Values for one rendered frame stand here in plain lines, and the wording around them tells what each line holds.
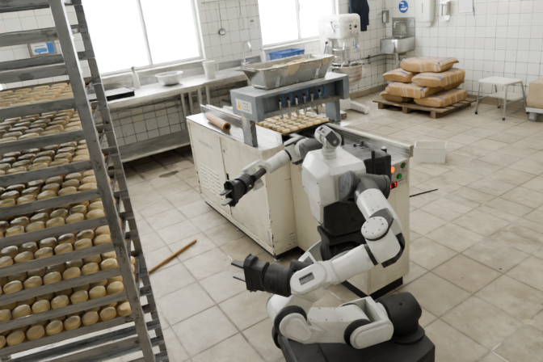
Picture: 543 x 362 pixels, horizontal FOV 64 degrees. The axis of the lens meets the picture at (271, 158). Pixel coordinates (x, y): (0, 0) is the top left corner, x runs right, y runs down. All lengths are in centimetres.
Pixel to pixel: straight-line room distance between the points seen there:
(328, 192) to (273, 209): 127
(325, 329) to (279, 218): 107
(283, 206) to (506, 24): 450
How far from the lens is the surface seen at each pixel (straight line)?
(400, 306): 217
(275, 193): 282
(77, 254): 146
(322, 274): 127
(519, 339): 264
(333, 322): 203
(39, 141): 134
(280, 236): 297
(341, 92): 299
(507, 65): 663
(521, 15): 648
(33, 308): 163
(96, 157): 130
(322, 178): 160
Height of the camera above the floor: 171
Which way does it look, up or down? 20 degrees down
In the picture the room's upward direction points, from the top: 7 degrees counter-clockwise
